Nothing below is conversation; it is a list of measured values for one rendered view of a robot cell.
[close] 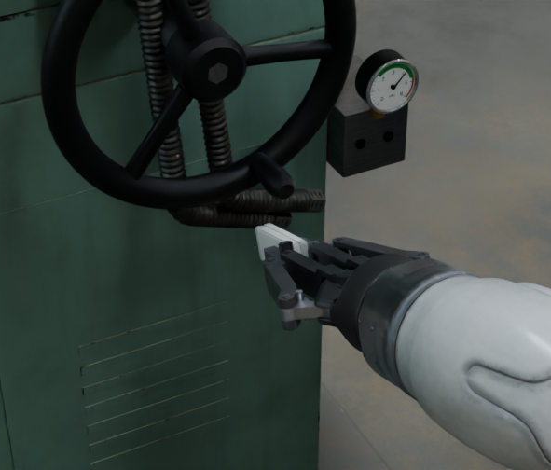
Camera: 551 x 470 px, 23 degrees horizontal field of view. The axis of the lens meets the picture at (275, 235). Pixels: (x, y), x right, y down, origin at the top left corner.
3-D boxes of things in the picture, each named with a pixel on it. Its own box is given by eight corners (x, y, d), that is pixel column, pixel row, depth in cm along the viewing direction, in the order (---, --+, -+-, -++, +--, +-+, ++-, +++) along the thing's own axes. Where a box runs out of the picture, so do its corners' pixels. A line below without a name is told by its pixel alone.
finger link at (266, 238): (304, 278, 109) (296, 280, 109) (268, 257, 115) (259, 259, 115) (298, 242, 108) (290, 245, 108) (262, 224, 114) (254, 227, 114)
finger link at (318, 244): (369, 269, 98) (387, 264, 99) (305, 234, 108) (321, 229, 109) (377, 318, 99) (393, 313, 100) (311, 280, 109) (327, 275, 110)
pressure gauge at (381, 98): (365, 135, 143) (368, 67, 139) (348, 118, 146) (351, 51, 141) (416, 121, 146) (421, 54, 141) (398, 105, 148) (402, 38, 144)
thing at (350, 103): (344, 180, 149) (346, 117, 144) (293, 127, 158) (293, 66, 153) (409, 161, 152) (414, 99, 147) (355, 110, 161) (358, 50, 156)
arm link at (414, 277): (384, 296, 86) (340, 273, 91) (402, 425, 88) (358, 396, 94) (504, 257, 89) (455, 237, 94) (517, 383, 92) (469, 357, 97)
